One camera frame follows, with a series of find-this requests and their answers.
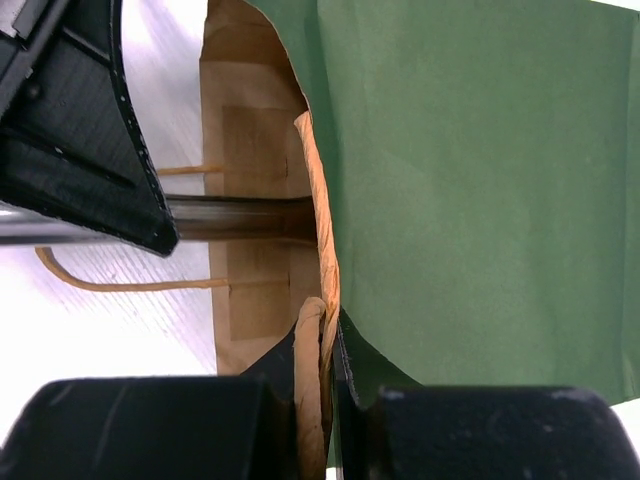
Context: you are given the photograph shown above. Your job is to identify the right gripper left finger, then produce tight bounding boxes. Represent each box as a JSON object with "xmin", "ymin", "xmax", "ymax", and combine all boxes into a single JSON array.
[{"xmin": 1, "ymin": 334, "xmax": 298, "ymax": 479}]

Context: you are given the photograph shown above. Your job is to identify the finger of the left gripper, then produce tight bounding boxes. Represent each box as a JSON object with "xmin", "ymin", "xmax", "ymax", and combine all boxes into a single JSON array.
[{"xmin": 1, "ymin": 0, "xmax": 179, "ymax": 256}]

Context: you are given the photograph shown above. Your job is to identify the metal tongs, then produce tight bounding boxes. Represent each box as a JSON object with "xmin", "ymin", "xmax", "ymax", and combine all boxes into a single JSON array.
[{"xmin": 1, "ymin": 195, "xmax": 317, "ymax": 246}]

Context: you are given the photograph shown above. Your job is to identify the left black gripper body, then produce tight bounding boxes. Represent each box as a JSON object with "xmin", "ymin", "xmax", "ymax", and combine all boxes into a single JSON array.
[{"xmin": 0, "ymin": 0, "xmax": 71, "ymax": 116}]

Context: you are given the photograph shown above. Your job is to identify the green brown paper bag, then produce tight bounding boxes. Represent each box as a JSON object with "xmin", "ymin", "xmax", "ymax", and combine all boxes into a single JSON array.
[{"xmin": 197, "ymin": 1, "xmax": 639, "ymax": 479}]

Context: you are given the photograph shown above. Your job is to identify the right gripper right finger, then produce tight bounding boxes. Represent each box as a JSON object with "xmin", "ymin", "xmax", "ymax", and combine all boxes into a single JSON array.
[{"xmin": 333, "ymin": 311, "xmax": 638, "ymax": 479}]

